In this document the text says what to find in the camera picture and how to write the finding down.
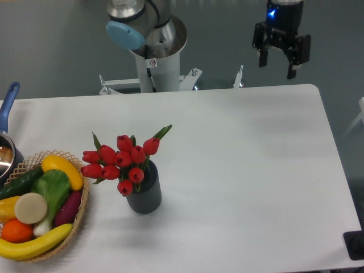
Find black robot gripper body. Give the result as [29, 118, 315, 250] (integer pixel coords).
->
[266, 1, 304, 48]

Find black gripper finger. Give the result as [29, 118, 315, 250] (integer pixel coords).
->
[252, 22, 274, 67]
[287, 35, 311, 80]

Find red tulip bouquet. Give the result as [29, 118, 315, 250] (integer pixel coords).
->
[81, 125, 172, 197]

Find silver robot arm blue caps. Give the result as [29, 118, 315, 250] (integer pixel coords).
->
[106, 1, 311, 79]

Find dark grey ribbed vase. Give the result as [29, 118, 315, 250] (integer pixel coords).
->
[126, 160, 162, 214]

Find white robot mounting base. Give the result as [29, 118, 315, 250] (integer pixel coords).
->
[99, 52, 202, 95]

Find black device table edge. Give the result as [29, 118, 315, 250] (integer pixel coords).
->
[343, 230, 363, 260]

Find green bok choy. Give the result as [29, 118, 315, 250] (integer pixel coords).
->
[31, 169, 71, 237]

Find woven wicker basket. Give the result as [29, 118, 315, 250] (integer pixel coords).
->
[5, 150, 89, 262]

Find purple sweet potato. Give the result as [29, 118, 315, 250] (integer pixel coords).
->
[54, 191, 82, 227]

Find dark green cucumber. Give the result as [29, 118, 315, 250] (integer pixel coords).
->
[1, 166, 44, 200]

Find beige round disc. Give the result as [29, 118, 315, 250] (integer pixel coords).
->
[14, 192, 48, 224]

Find yellow bell pepper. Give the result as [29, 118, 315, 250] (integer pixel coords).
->
[0, 196, 20, 223]

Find orange fruit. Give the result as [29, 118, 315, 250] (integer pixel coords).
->
[1, 219, 33, 243]

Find yellow banana front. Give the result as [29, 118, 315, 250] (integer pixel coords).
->
[1, 224, 73, 261]

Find blue handled saucepan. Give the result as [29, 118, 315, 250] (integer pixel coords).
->
[1, 82, 23, 188]

